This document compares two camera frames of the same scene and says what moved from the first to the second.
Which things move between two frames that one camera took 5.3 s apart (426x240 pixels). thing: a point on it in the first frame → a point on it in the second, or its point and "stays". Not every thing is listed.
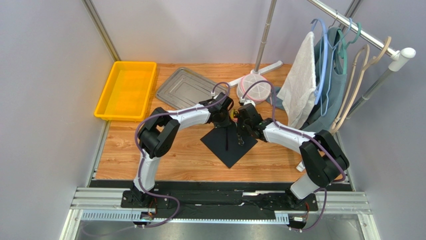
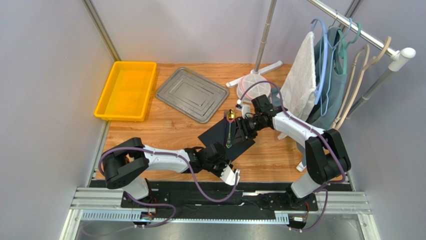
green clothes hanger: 342,54 stays
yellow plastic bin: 126,93 stays
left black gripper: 225,124 → 224,163
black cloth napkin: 215,140 stays
